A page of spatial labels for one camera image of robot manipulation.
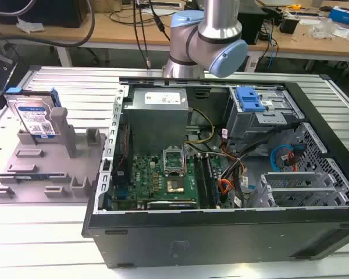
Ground black open PC case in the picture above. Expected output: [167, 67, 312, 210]
[81, 76, 349, 270]

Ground silver drive cage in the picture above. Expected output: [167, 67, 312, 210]
[224, 85, 305, 146]

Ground grey power supply unit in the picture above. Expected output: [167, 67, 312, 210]
[122, 87, 190, 146]

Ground grey parts rack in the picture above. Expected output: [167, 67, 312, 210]
[0, 106, 108, 204]

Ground RAM stick on rack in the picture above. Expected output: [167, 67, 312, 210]
[0, 172, 67, 180]

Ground wooden desk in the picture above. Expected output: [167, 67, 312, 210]
[0, 0, 349, 62]

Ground chipset with gold frame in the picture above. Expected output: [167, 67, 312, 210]
[166, 179, 187, 194]

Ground green motherboard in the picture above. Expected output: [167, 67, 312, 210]
[112, 151, 222, 210]

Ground blue cardboard box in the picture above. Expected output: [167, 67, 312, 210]
[328, 6, 349, 29]

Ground black computer box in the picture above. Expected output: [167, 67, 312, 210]
[0, 0, 90, 28]

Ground hard disk in blue carrier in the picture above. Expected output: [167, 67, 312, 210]
[3, 87, 62, 139]

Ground blue SATA wire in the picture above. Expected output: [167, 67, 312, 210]
[269, 142, 305, 172]

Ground CPU socket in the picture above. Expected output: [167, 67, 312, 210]
[162, 144, 188, 178]

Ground black RAM slots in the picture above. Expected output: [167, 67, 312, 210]
[193, 152, 219, 209]

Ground thick grey cable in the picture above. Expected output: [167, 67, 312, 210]
[0, 0, 95, 48]

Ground silver disk bay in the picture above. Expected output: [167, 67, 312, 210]
[252, 171, 349, 208]

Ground black hanging cable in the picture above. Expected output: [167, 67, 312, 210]
[132, 0, 152, 70]

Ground blue drive bay latch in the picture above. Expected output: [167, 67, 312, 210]
[236, 85, 266, 112]

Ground bundle of coloured power wires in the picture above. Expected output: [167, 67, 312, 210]
[216, 145, 251, 204]

